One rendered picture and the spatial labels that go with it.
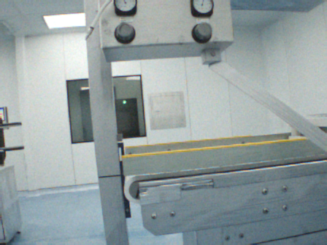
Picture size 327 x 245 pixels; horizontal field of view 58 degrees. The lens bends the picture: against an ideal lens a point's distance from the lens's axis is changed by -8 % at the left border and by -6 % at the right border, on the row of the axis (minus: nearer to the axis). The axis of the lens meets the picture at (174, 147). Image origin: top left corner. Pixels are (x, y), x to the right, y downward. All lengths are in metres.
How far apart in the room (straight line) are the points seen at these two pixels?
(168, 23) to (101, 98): 0.36
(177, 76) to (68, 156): 2.51
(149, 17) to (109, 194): 0.48
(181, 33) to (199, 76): 5.60
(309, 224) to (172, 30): 0.47
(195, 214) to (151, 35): 0.31
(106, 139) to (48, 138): 5.05
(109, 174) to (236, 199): 0.37
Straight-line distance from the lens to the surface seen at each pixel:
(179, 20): 0.53
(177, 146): 0.80
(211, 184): 0.55
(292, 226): 0.68
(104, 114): 0.81
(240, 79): 0.55
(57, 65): 5.94
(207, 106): 6.09
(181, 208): 0.55
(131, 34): 0.50
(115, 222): 0.85
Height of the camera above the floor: 1.02
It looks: 4 degrees down
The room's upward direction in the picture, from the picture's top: 5 degrees counter-clockwise
